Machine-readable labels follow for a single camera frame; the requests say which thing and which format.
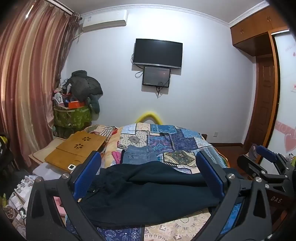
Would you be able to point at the green patterned storage bag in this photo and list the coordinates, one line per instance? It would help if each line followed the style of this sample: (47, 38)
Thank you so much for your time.
(71, 118)

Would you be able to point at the blue patchwork printed blanket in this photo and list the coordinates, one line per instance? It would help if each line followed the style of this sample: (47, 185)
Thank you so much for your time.
(178, 143)

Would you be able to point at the small black wall monitor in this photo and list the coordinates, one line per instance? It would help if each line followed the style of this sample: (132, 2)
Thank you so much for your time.
(156, 76)

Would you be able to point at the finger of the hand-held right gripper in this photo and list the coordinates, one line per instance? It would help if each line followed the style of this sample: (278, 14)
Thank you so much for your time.
(252, 166)
(268, 153)

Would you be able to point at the striped cloth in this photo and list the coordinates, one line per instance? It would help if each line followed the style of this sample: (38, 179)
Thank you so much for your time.
(101, 131)

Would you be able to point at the black wall television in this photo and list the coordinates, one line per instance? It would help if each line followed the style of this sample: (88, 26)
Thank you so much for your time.
(157, 53)

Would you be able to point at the wooden lap desk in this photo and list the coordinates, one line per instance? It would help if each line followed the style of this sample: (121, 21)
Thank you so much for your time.
(74, 148)

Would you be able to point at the grey teal hanging cloth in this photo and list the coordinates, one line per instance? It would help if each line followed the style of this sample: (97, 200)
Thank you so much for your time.
(93, 104)

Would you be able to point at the blue denim jeans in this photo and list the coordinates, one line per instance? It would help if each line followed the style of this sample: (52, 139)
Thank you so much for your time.
(138, 155)

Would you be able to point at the pink striped curtain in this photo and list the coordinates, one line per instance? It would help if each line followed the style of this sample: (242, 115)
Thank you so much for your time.
(30, 69)

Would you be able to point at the orange floral quilt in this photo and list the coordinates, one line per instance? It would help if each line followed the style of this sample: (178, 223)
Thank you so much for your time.
(111, 143)

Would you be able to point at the brown wooden door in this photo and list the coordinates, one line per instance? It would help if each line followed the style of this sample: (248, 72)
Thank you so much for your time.
(263, 99)

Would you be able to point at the yellow foam tube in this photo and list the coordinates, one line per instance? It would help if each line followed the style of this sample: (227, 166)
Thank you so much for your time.
(148, 115)

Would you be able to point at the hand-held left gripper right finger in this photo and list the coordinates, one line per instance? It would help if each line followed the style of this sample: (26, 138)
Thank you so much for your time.
(210, 176)

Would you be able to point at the dark padded jacket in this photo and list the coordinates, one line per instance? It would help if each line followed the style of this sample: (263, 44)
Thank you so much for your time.
(83, 84)

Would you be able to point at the small white timer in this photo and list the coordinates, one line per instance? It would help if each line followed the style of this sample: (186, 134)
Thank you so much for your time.
(72, 167)

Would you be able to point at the pink cloth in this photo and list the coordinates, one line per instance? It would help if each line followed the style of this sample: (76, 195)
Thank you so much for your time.
(118, 157)

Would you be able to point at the wooden overhead cabinet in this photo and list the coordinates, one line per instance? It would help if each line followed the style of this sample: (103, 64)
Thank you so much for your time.
(254, 32)

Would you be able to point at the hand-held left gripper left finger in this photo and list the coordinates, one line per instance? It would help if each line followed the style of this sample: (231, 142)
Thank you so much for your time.
(88, 172)

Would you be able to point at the dark teal pants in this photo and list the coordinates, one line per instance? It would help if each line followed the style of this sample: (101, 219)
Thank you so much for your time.
(150, 192)

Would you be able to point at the white air conditioner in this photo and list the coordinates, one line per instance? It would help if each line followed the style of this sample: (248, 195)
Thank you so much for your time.
(104, 20)

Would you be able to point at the wooden bed post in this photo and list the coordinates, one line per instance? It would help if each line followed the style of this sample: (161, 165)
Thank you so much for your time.
(204, 136)

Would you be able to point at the orange box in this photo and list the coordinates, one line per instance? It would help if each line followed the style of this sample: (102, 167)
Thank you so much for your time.
(76, 104)

